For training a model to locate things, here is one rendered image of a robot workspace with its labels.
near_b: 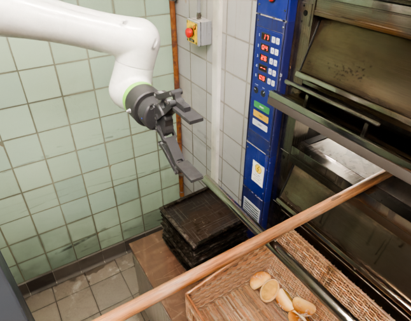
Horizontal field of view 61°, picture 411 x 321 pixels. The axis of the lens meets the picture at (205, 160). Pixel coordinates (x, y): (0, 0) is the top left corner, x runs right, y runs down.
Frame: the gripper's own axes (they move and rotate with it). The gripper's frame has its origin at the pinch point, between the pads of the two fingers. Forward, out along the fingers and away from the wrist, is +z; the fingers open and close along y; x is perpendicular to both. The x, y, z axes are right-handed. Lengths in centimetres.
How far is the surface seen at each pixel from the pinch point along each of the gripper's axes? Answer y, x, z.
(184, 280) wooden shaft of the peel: 28.0, 7.3, 7.1
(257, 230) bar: 31.2, -18.1, 1.5
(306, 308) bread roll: 78, -41, 7
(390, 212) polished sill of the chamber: 31, -55, 16
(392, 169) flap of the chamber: 8.5, -40.2, 18.8
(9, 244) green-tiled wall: 107, 51, -115
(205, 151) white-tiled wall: 66, -55, -86
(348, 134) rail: 6.1, -40.6, 5.7
